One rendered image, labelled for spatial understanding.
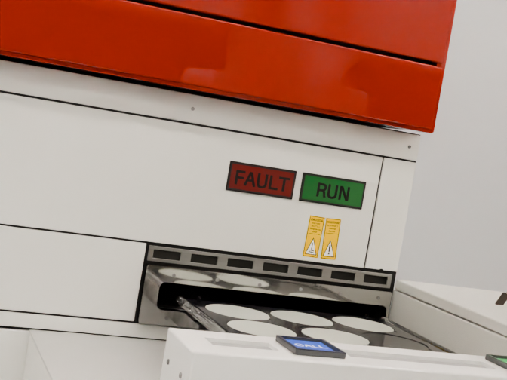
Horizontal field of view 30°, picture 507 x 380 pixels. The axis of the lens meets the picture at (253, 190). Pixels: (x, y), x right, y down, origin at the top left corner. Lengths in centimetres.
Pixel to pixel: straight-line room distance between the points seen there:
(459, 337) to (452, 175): 200
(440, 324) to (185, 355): 70
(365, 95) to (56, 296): 59
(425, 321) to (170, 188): 47
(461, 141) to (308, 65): 199
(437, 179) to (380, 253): 178
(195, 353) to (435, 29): 89
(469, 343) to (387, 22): 53
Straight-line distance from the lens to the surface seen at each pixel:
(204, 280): 153
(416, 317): 161
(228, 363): 91
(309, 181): 158
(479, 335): 145
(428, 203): 342
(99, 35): 143
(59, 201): 148
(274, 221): 157
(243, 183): 154
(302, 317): 151
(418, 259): 343
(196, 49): 146
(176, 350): 94
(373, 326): 155
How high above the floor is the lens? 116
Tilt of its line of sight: 3 degrees down
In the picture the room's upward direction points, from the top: 10 degrees clockwise
